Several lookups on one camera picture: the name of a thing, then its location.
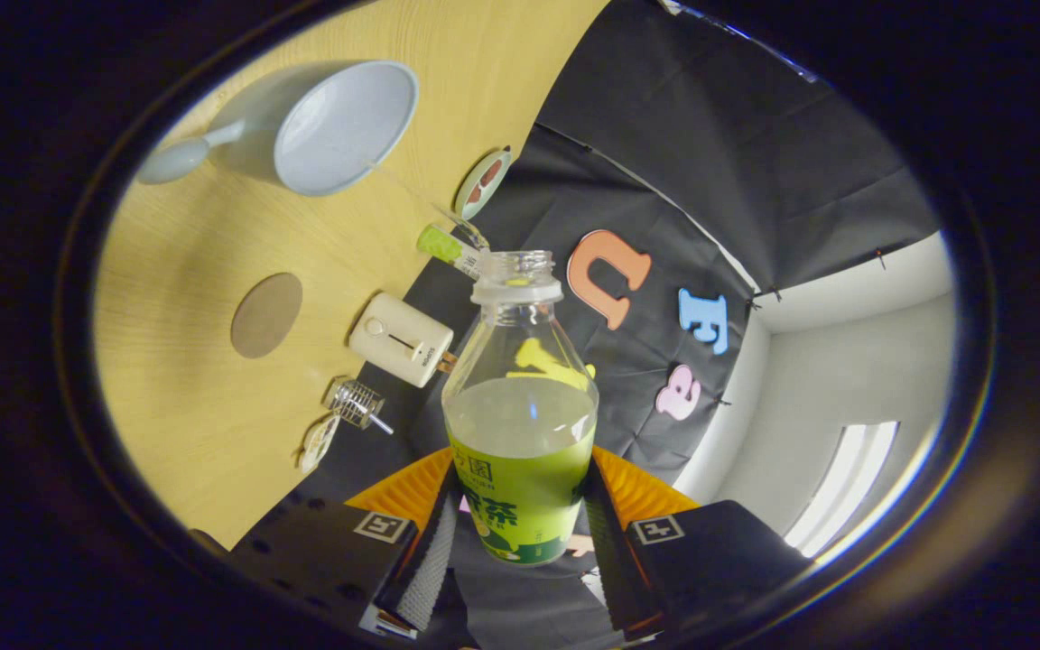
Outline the wooden table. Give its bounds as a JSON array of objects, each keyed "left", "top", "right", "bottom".
[{"left": 91, "top": 0, "right": 611, "bottom": 550}]

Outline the white toaster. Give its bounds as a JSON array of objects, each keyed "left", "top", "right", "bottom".
[{"left": 348, "top": 292, "right": 455, "bottom": 389}]

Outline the clear juice bottle green label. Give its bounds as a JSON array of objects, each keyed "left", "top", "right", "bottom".
[{"left": 441, "top": 250, "right": 599, "bottom": 568}]

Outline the pale green plate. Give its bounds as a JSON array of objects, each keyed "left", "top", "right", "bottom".
[{"left": 454, "top": 148, "right": 513, "bottom": 221}]

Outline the round brown coaster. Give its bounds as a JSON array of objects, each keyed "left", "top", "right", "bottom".
[{"left": 230, "top": 272, "right": 304, "bottom": 359}]

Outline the ceiling light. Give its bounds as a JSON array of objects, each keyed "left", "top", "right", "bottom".
[{"left": 784, "top": 421, "right": 900, "bottom": 559}]

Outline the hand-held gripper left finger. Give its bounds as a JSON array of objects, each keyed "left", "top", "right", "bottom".
[{"left": 231, "top": 447, "right": 462, "bottom": 637}]

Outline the metal wire holder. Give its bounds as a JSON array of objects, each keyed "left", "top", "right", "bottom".
[{"left": 324, "top": 376, "right": 385, "bottom": 431}]

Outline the white cup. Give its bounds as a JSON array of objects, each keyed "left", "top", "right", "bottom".
[{"left": 136, "top": 60, "right": 420, "bottom": 198}]

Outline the white divided tray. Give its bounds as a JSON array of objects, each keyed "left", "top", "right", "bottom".
[{"left": 297, "top": 414, "right": 341, "bottom": 477}]

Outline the small capped green drink bottle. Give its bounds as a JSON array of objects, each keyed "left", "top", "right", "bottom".
[{"left": 417, "top": 223, "right": 491, "bottom": 279}]

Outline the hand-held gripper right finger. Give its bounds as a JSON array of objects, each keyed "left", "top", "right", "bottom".
[{"left": 581, "top": 444, "right": 814, "bottom": 637}]

